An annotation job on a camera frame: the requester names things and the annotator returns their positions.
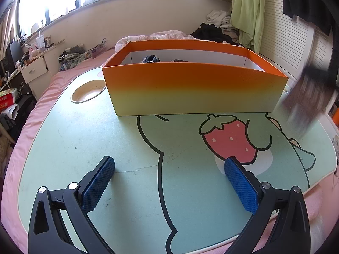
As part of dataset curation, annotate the pink plush toy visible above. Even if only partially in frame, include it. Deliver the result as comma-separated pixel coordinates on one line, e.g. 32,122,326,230
28,44,40,60

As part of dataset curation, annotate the white drawer cabinet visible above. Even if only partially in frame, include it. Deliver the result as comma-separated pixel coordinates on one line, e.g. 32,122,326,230
21,55,52,98

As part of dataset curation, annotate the white slatted closet door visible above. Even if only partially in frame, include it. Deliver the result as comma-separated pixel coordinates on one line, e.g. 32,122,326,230
261,0,339,85

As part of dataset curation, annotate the grey clothes pile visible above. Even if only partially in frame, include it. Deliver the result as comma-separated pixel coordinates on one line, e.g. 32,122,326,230
58,45,93,72

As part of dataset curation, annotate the beige curtain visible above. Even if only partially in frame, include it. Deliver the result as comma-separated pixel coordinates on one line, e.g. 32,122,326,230
0,0,20,59

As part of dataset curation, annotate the dark crumpled cloth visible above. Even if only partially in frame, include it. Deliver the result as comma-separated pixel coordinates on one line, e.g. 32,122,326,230
140,55,162,64

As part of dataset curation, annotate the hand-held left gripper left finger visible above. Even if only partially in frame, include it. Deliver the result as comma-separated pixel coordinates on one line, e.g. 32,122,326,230
28,156,115,254

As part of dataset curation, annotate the purple pouch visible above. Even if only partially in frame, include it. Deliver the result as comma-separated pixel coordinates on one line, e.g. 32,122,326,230
89,38,109,59

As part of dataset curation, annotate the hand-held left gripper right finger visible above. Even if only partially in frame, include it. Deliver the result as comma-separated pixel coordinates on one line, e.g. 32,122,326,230
224,156,311,254

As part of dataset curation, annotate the red package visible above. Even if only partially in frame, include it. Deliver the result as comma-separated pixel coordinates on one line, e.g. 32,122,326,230
0,88,18,112

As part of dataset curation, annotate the orange cardboard box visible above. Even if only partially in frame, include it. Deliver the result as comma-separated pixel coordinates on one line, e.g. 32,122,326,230
102,39,289,117

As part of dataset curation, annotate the green curtain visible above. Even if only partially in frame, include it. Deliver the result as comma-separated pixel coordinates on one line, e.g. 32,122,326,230
230,0,265,55

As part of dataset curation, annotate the plastic drink cup with straw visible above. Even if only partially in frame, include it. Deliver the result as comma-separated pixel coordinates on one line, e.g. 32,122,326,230
36,30,45,51

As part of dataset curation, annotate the white clothes pile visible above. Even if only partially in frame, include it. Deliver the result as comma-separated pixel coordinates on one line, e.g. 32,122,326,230
206,9,239,29

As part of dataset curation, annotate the black clothes pile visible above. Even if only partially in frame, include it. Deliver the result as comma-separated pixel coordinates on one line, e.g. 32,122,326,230
190,23,240,45

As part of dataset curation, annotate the pink floral quilt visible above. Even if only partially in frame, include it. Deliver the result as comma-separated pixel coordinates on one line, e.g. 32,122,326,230
114,30,202,52

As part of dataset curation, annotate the green cartoon desk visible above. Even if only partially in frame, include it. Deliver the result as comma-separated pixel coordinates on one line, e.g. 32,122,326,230
17,66,338,254

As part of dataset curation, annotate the dark hanging garment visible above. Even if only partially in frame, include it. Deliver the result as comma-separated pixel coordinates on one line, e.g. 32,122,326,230
282,0,334,36

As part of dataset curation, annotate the black computer monitor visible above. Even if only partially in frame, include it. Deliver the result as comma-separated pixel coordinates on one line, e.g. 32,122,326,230
9,41,25,64

